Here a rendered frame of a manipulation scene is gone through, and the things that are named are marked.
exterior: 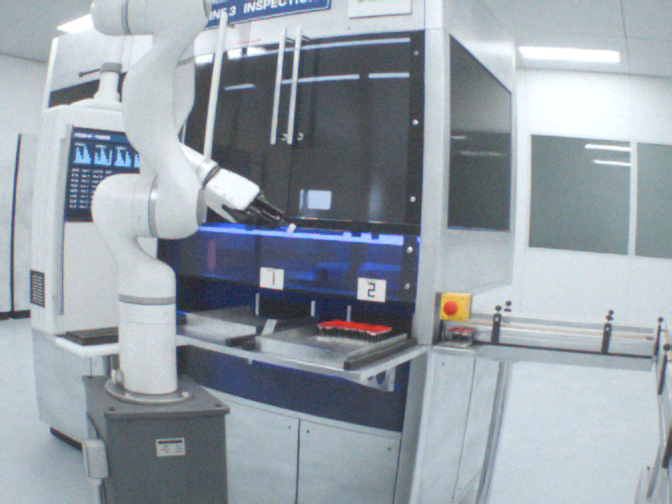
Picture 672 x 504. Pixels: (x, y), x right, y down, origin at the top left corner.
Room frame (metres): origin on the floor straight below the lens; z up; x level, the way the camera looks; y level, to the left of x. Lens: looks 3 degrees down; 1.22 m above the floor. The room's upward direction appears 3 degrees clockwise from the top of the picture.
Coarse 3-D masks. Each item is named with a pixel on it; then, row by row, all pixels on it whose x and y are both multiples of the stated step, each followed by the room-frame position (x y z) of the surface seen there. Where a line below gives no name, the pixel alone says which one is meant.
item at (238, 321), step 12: (204, 312) 1.90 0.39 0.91; (216, 312) 1.95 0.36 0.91; (228, 312) 2.01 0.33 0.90; (240, 312) 2.06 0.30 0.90; (252, 312) 2.12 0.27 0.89; (192, 324) 1.82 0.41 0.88; (204, 324) 1.79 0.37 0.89; (216, 324) 1.77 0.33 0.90; (228, 324) 1.75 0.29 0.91; (240, 324) 1.73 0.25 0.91; (252, 324) 1.93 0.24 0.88; (264, 324) 1.95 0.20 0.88; (276, 324) 1.79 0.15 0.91; (288, 324) 1.85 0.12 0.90; (312, 324) 1.97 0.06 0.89
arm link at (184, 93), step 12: (192, 60) 1.20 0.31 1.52; (180, 72) 1.18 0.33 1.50; (192, 72) 1.21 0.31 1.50; (180, 84) 1.20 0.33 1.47; (192, 84) 1.23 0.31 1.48; (180, 96) 1.21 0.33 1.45; (192, 96) 1.25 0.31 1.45; (180, 108) 1.23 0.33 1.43; (180, 120) 1.23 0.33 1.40; (144, 168) 1.24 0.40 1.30
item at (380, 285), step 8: (360, 280) 1.85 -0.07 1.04; (368, 280) 1.83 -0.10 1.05; (376, 280) 1.82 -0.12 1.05; (360, 288) 1.85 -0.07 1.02; (368, 288) 1.83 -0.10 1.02; (376, 288) 1.82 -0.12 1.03; (384, 288) 1.81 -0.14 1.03; (360, 296) 1.84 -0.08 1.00; (376, 296) 1.82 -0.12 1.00; (384, 296) 1.81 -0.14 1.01
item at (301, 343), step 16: (256, 336) 1.57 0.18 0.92; (272, 336) 1.63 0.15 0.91; (288, 336) 1.69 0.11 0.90; (304, 336) 1.76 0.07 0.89; (400, 336) 1.70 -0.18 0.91; (272, 352) 1.54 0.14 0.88; (288, 352) 1.52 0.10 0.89; (304, 352) 1.50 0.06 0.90; (320, 352) 1.47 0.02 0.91; (336, 352) 1.45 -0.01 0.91; (352, 352) 1.46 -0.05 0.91; (368, 352) 1.53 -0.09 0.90
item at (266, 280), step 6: (264, 270) 2.01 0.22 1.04; (270, 270) 1.99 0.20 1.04; (276, 270) 1.98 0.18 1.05; (282, 270) 1.97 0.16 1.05; (264, 276) 2.01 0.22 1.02; (270, 276) 1.99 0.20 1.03; (276, 276) 1.98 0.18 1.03; (282, 276) 1.97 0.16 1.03; (264, 282) 2.00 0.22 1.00; (270, 282) 1.99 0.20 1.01; (276, 282) 1.98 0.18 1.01; (282, 282) 1.97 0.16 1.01; (276, 288) 1.98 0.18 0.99; (282, 288) 1.97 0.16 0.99
